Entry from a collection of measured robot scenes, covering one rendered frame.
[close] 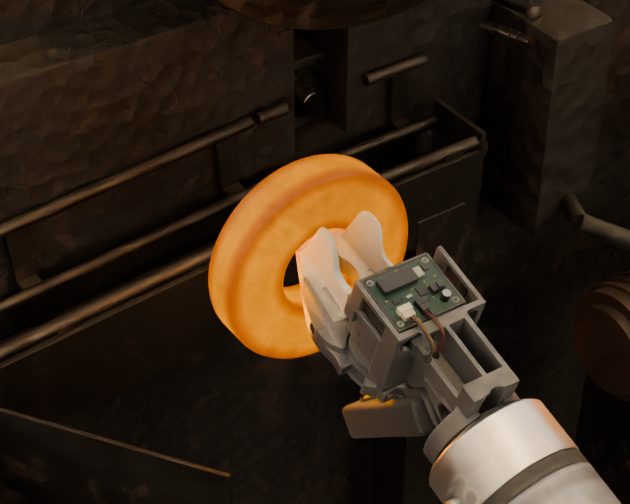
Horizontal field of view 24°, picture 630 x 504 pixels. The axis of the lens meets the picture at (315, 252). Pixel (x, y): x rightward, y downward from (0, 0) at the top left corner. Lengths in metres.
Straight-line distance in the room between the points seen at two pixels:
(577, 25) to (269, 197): 0.50
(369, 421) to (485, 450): 0.14
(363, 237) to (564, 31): 0.45
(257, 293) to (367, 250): 0.08
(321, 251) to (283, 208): 0.04
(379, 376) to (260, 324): 0.12
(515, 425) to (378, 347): 0.10
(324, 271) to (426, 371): 0.11
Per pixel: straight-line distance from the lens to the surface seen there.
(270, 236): 1.00
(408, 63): 1.41
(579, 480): 0.91
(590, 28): 1.42
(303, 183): 1.00
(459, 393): 0.92
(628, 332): 1.50
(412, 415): 0.96
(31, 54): 1.23
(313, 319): 1.00
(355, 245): 1.03
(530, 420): 0.92
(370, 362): 0.97
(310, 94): 1.38
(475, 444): 0.91
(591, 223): 1.49
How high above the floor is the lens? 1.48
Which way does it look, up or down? 38 degrees down
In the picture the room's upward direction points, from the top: straight up
